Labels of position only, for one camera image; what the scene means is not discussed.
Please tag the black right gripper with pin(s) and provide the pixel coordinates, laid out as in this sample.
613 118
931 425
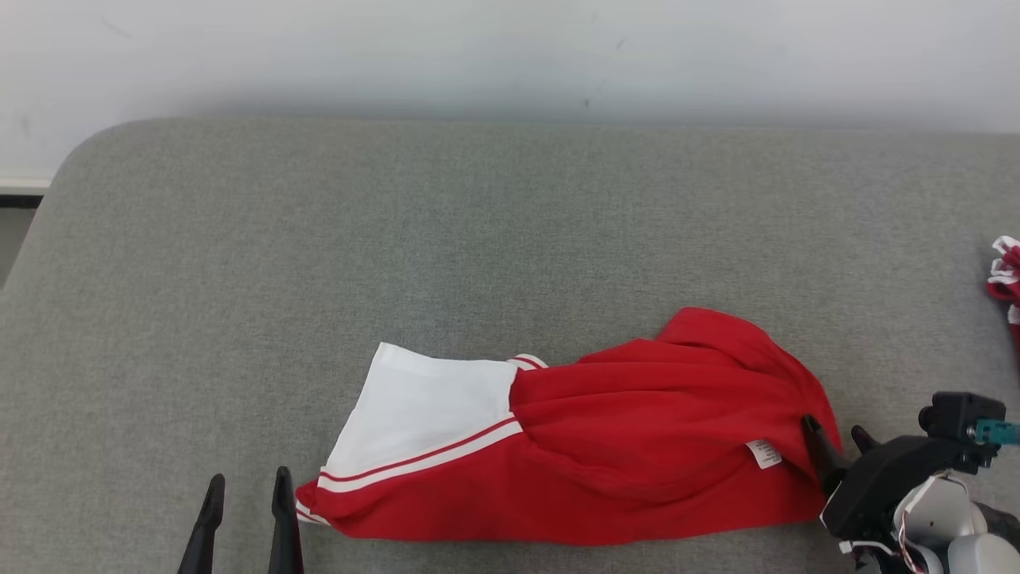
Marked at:
876 494

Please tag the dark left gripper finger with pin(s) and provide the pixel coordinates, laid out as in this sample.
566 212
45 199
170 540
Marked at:
205 534
284 534

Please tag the red shirt white sleeves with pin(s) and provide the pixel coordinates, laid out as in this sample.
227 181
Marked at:
637 446

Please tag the red shorts white stripe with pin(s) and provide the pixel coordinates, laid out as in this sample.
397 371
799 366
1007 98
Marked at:
1006 279

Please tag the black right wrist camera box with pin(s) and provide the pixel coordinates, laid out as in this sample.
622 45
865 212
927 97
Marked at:
960 410

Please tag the white wall baseboard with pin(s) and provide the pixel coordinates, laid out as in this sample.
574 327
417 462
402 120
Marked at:
24 185

